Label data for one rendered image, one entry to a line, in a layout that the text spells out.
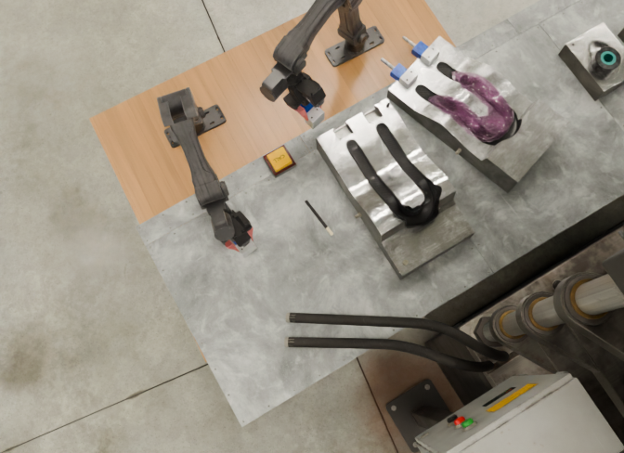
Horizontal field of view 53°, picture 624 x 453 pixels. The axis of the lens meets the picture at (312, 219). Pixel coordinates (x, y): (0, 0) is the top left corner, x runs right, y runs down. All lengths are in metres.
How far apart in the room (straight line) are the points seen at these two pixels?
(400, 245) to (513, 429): 0.79
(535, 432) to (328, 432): 1.52
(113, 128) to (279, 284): 0.76
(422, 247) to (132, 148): 0.99
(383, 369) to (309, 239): 0.93
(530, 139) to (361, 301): 0.71
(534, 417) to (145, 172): 1.39
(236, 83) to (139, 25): 1.24
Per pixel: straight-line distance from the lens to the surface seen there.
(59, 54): 3.38
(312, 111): 1.91
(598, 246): 2.12
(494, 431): 1.27
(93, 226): 2.98
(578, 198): 2.13
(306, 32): 1.73
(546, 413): 1.29
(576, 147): 2.18
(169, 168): 2.08
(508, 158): 1.98
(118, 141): 2.17
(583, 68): 2.23
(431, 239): 1.91
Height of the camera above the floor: 2.70
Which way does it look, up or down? 75 degrees down
